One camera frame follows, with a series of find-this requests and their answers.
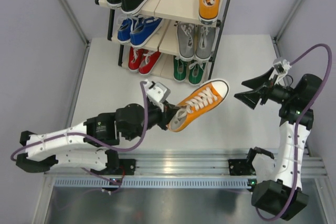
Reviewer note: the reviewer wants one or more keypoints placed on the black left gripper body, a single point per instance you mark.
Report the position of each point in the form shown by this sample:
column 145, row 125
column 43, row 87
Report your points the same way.
column 155, row 116

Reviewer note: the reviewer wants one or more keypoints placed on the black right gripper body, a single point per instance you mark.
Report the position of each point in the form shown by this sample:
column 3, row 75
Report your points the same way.
column 280, row 94

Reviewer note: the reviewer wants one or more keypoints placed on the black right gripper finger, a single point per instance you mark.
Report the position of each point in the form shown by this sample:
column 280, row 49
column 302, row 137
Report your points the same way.
column 256, row 82
column 250, row 98

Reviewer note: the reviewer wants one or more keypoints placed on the green sneaker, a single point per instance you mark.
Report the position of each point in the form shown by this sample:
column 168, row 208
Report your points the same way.
column 197, row 69
column 179, row 69

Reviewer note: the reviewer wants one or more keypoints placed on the red sneaker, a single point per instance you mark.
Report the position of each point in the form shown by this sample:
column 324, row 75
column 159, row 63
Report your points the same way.
column 135, row 58
column 149, row 60

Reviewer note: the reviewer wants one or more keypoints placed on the grey sneaker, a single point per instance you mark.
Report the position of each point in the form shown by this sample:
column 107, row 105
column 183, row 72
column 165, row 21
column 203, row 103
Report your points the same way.
column 205, row 39
column 185, row 37

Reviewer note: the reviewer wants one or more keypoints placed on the blue sneaker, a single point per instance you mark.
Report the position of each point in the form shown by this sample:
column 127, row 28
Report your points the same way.
column 145, row 30
column 127, row 24

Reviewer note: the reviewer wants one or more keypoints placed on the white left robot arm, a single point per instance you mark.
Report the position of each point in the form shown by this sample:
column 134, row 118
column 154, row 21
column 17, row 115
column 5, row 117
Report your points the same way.
column 93, row 144

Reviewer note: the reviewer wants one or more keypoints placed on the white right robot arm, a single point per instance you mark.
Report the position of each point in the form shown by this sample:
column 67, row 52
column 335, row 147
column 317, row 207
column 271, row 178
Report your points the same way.
column 278, row 189

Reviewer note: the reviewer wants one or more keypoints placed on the beige three-tier shoe shelf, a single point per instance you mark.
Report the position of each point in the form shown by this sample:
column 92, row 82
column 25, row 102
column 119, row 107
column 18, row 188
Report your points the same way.
column 165, row 40

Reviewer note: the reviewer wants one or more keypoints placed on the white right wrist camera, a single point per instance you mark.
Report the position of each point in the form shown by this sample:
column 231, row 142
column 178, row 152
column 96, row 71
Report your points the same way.
column 282, row 67

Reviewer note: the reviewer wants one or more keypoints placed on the aluminium mounting rail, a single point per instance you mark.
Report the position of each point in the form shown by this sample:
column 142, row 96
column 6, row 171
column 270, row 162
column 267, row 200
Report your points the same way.
column 181, row 170

